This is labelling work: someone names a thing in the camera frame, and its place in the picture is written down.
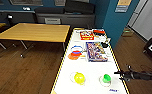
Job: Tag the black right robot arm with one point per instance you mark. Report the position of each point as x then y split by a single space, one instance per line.
147 77

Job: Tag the black flat object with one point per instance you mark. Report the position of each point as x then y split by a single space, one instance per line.
104 45

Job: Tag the white-top yellow gaming table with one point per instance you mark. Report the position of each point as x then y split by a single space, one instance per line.
90 71

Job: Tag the brown cardboard box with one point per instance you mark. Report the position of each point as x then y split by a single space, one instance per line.
127 32

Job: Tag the light grey rectangular cushion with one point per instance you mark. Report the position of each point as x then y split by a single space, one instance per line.
53 20

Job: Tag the yellow framed wall poster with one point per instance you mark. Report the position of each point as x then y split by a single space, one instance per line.
122 4

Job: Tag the dark grey long sofa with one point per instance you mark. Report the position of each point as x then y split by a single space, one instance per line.
12 16

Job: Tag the yellow plastic bowl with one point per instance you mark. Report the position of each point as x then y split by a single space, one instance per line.
79 78

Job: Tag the red flat object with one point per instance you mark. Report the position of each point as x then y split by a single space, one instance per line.
98 32

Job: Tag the green plastic bowl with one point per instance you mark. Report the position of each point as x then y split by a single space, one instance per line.
106 78

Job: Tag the orange plastic bowl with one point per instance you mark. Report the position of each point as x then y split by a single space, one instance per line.
74 56

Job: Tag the interior glass window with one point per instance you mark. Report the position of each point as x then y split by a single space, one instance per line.
25 2

